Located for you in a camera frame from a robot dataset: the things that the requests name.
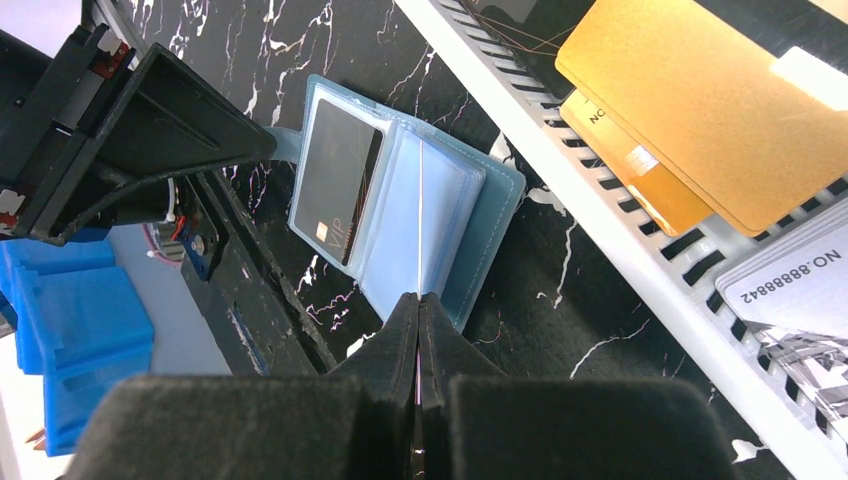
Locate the white plastic basket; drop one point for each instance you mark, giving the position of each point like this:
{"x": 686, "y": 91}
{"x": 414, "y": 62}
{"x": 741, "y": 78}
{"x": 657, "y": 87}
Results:
{"x": 666, "y": 242}

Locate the blue leather card holder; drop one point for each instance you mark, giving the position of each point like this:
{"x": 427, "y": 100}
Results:
{"x": 469, "y": 202}

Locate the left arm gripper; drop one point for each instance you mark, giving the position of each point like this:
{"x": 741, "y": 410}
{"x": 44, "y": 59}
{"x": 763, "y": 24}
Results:
{"x": 89, "y": 143}

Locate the blue plastic bin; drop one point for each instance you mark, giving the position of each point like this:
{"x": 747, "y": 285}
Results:
{"x": 81, "y": 327}

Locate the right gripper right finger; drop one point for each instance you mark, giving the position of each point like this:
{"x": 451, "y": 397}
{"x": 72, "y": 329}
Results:
{"x": 479, "y": 423}

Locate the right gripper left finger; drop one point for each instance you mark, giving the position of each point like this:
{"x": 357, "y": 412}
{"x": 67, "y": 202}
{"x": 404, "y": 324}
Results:
{"x": 354, "y": 422}

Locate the white credit card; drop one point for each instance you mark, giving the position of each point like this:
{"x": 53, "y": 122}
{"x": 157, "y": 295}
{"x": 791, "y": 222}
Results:
{"x": 792, "y": 293}

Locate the orange credit card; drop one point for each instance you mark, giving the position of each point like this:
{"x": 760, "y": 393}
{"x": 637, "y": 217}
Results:
{"x": 420, "y": 214}

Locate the black VIP card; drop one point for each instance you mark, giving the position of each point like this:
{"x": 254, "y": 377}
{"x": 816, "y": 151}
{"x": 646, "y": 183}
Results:
{"x": 339, "y": 165}

